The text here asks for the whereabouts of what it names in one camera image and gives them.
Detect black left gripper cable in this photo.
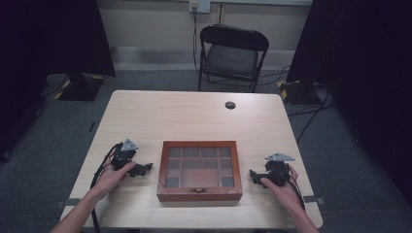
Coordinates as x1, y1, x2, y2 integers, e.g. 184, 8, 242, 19
89, 143, 122, 233

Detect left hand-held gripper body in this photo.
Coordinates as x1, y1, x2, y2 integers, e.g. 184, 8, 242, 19
110, 138, 144, 178

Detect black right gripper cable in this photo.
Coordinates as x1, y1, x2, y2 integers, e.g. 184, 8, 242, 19
281, 168, 306, 212

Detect white wall socket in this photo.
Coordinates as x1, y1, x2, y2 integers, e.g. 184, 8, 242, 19
189, 0, 212, 15

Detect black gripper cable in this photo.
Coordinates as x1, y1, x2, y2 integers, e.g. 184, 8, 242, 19
281, 168, 306, 212
89, 143, 122, 233

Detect wooden box with glass lid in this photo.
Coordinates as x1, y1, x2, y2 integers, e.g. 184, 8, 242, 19
156, 140, 244, 203

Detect black wall cable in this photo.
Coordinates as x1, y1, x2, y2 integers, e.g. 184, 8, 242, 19
191, 6, 200, 77

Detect black yellow-striped stand base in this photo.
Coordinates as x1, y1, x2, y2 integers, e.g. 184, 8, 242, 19
277, 79, 324, 106

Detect person's left hand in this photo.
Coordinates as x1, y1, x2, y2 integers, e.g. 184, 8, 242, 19
93, 150, 137, 198

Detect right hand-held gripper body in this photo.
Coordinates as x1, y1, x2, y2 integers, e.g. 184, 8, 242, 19
256, 152, 296, 188

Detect black curtain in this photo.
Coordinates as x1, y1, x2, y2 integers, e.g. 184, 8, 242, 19
0, 0, 117, 163
286, 0, 412, 208

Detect black folding chair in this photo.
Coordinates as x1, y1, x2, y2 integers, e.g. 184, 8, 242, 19
197, 23, 270, 94

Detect black floor cables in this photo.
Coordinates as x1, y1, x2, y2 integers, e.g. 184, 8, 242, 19
258, 64, 336, 145

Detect person's right hand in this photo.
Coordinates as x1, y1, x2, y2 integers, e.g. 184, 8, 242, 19
259, 164, 304, 213

